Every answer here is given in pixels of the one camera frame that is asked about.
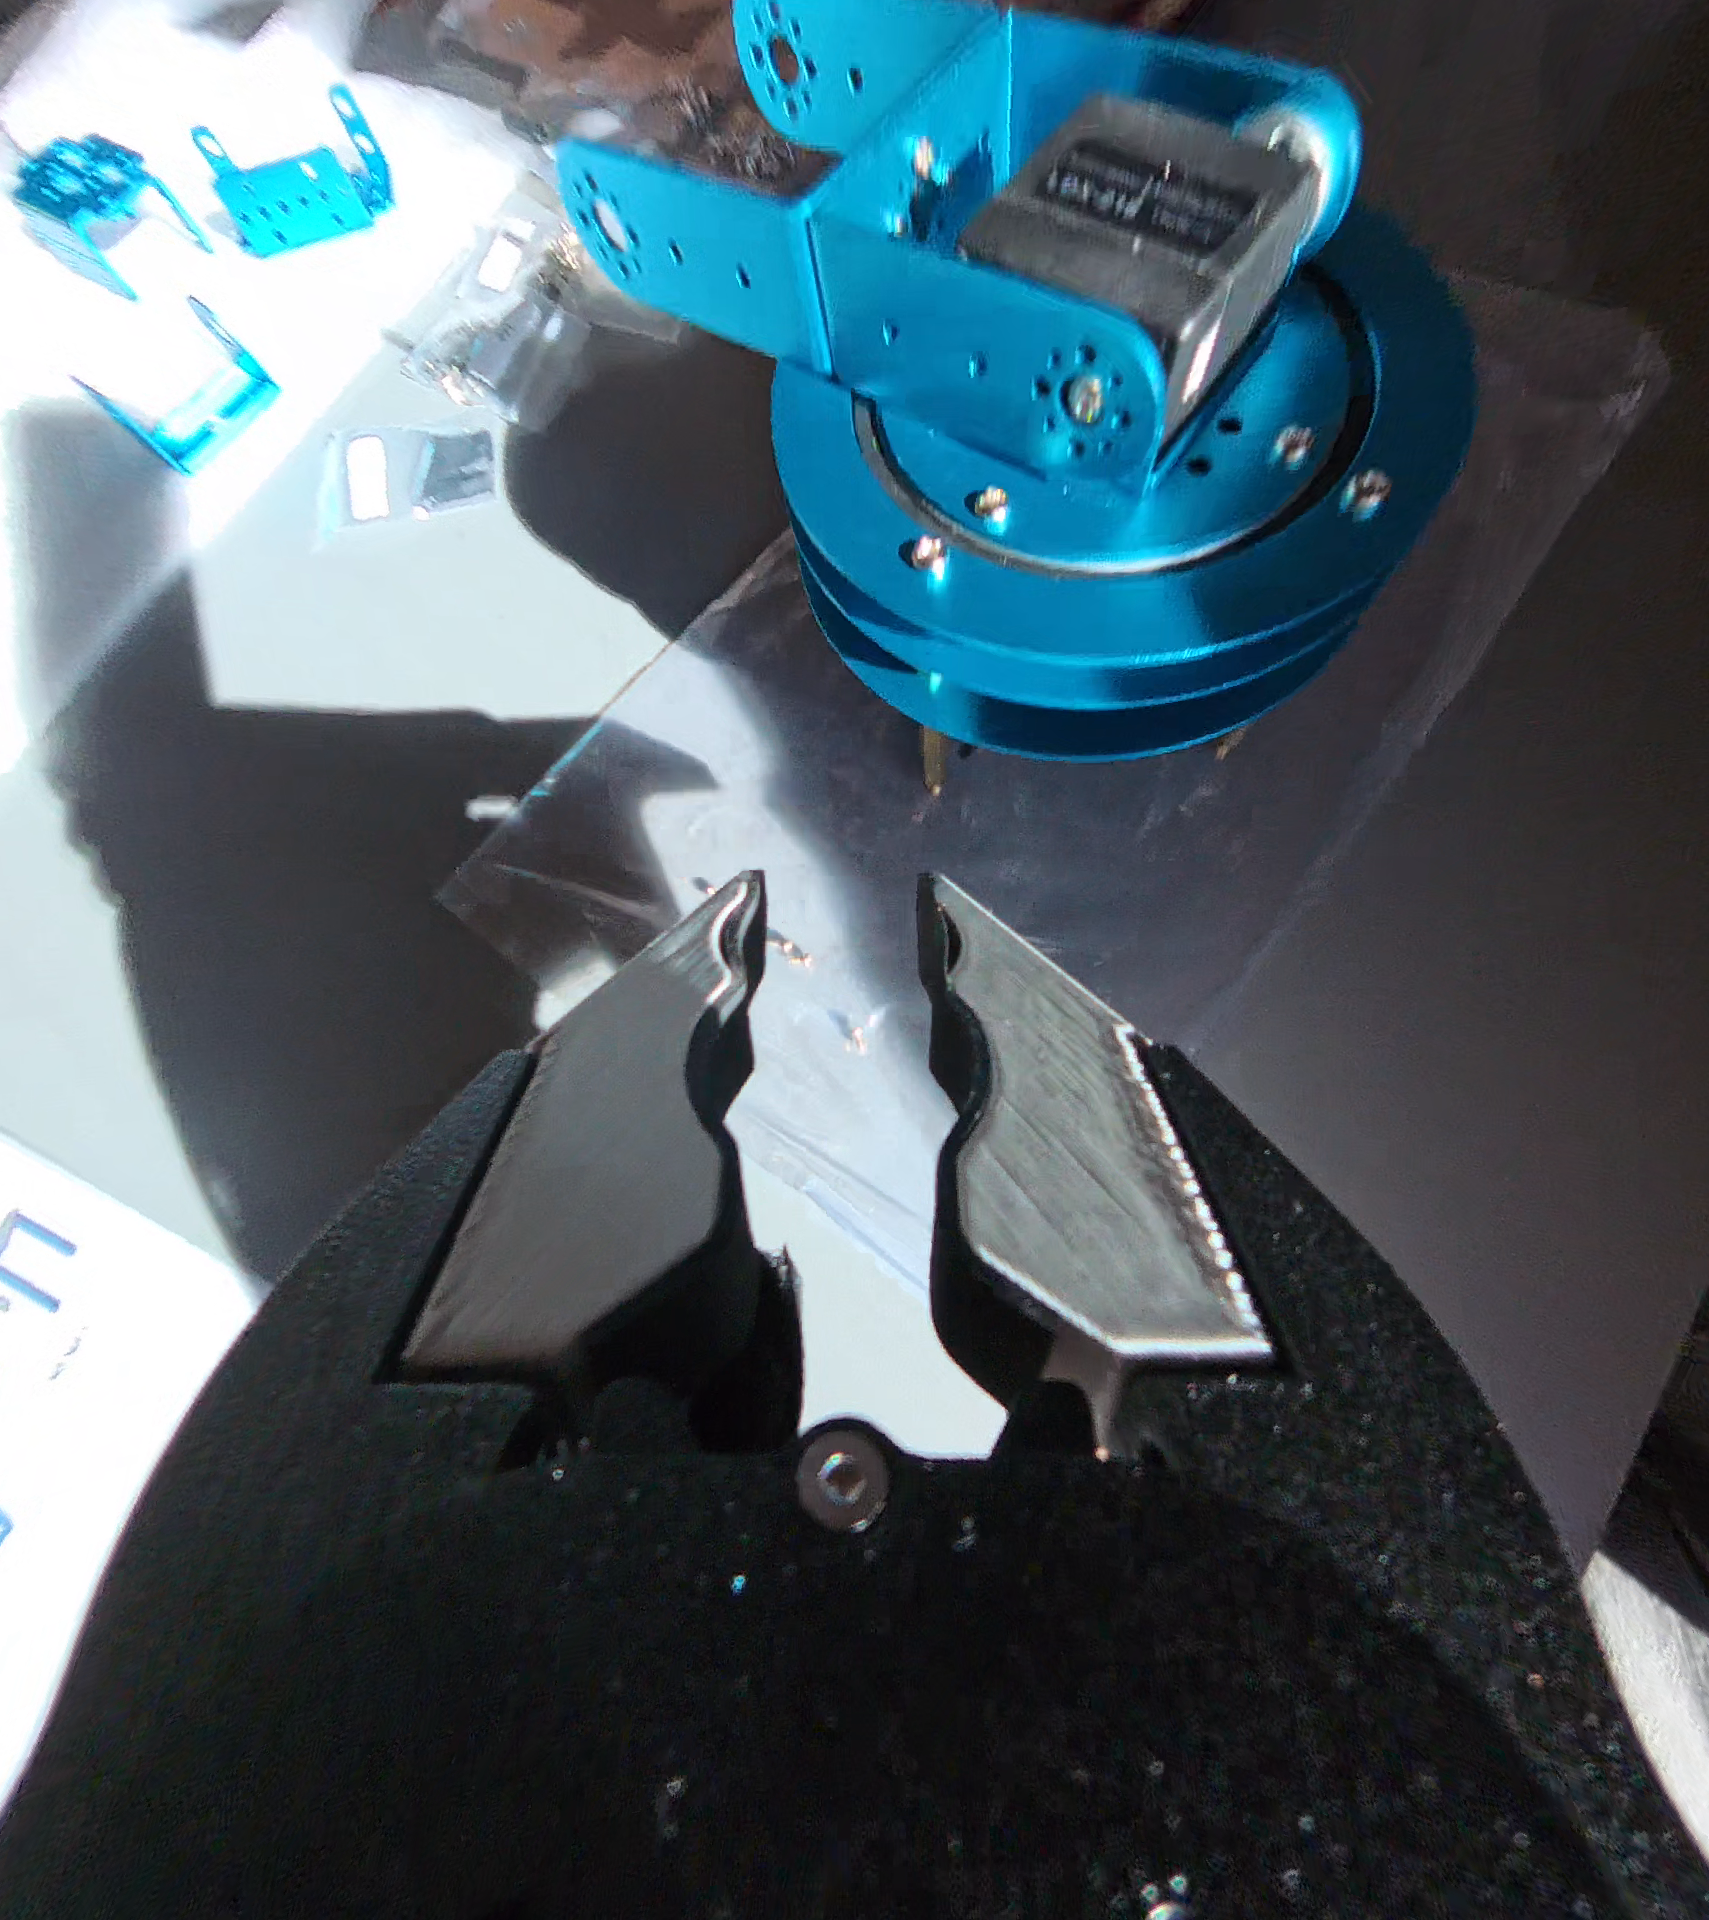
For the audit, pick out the blue perforated servo bracket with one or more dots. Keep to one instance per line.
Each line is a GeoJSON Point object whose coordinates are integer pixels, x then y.
{"type": "Point", "coordinates": [88, 203]}

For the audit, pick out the clear plastic bag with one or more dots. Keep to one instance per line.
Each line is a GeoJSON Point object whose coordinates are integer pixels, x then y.
{"type": "Point", "coordinates": [1393, 600]}

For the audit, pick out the white foam sheet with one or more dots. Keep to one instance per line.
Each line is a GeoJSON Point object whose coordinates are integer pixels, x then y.
{"type": "Point", "coordinates": [344, 600]}

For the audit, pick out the pile of small screw bags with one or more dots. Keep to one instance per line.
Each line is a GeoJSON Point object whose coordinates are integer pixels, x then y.
{"type": "Point", "coordinates": [494, 315]}

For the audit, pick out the blue toy robot arm base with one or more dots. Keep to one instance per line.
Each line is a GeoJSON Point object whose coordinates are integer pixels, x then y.
{"type": "Point", "coordinates": [1095, 495]}

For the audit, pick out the blue long U bracket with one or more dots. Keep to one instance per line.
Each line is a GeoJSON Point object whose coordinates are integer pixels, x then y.
{"type": "Point", "coordinates": [292, 203]}

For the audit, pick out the blue shallow U bracket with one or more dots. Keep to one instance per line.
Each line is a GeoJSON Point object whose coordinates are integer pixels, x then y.
{"type": "Point", "coordinates": [203, 428]}

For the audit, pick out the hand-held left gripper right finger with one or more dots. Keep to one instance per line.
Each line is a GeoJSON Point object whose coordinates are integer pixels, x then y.
{"type": "Point", "coordinates": [1095, 1185]}

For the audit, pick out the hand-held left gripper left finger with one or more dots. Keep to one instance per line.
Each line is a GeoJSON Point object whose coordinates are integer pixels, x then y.
{"type": "Point", "coordinates": [569, 1185]}

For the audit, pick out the printed instruction sheet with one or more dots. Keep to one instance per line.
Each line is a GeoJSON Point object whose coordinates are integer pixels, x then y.
{"type": "Point", "coordinates": [59, 1425]}

